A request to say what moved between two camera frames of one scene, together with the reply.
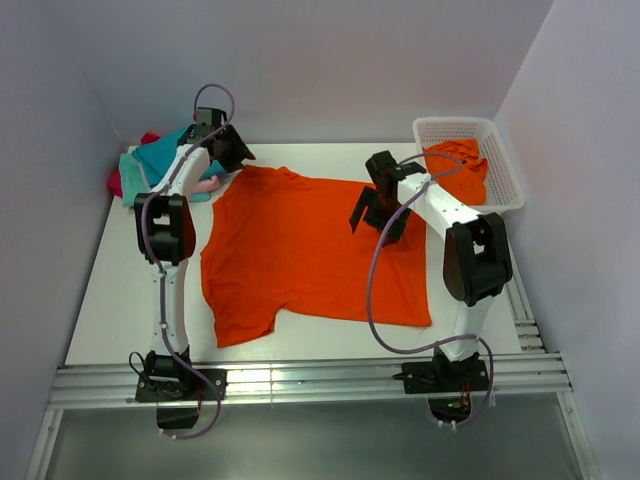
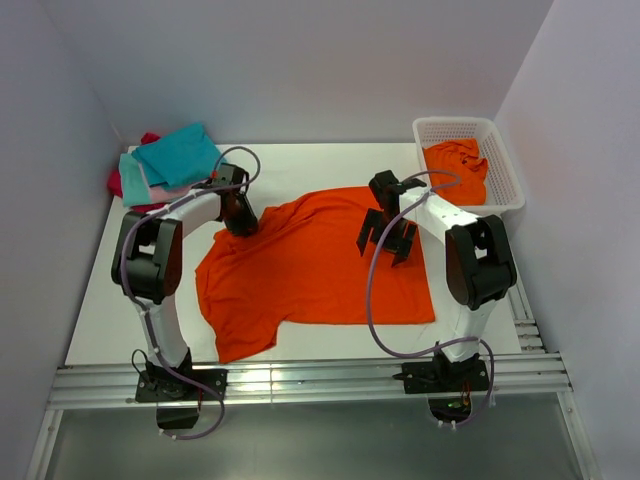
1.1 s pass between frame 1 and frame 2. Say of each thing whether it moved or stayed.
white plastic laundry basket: stayed
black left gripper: moved
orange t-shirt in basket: stayed
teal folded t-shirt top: stayed
